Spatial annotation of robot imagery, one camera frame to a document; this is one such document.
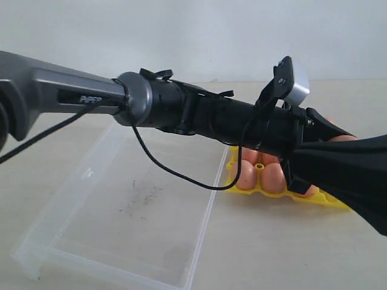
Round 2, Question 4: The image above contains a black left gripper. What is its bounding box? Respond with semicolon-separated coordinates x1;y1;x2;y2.
253;103;386;236

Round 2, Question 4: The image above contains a brown egg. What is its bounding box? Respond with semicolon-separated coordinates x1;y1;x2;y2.
330;135;357;142
300;185;319;198
241;148;260;164
236;160;257;190
261;153;280;166
261;163;286;194

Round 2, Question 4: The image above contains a clear plastic bin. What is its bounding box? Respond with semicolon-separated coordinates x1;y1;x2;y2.
12;124;227;289

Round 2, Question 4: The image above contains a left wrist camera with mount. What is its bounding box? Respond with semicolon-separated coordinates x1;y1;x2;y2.
256;56;310;108

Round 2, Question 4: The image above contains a yellow plastic egg tray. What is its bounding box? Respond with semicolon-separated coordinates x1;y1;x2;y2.
224;146;351;210

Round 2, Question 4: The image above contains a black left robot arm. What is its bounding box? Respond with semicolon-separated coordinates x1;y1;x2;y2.
1;51;386;234

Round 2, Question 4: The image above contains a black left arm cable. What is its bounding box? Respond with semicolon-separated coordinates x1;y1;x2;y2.
0;68;273;191

